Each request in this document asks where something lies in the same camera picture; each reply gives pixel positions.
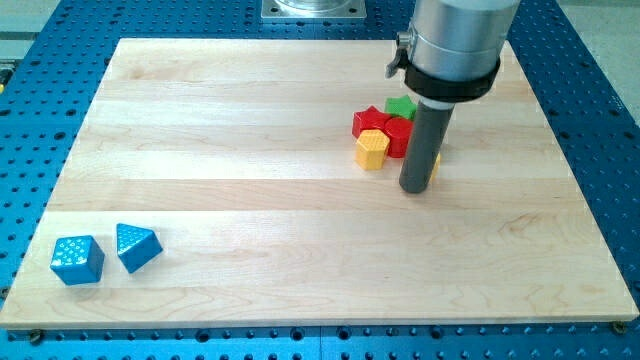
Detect yellow heart block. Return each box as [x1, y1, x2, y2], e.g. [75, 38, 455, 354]
[429, 153, 441, 183]

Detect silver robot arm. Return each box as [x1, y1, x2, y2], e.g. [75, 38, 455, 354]
[396, 0, 520, 83]

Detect yellow hexagon block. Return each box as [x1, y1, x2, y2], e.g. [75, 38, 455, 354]
[355, 129, 390, 170]

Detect red star block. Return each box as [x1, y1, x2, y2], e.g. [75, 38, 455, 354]
[351, 106, 391, 138]

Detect wooden board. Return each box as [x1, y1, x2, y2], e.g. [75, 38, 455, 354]
[1, 38, 638, 329]

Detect red round block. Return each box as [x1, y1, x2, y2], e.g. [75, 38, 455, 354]
[384, 117, 413, 158]

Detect green star block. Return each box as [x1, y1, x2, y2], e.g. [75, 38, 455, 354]
[384, 95, 417, 121]

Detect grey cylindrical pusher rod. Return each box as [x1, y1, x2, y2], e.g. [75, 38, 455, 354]
[399, 102, 454, 194]

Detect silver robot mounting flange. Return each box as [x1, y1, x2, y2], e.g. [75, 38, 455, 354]
[261, 0, 367, 21]

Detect blue triangle block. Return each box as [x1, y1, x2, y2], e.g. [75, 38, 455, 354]
[116, 223, 163, 274]

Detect blue cube block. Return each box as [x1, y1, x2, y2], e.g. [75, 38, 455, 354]
[50, 235, 105, 286]

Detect black clamp ring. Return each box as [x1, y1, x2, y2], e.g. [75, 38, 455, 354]
[385, 47, 502, 105]

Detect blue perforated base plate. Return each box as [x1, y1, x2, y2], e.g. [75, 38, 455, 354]
[1, 1, 639, 359]

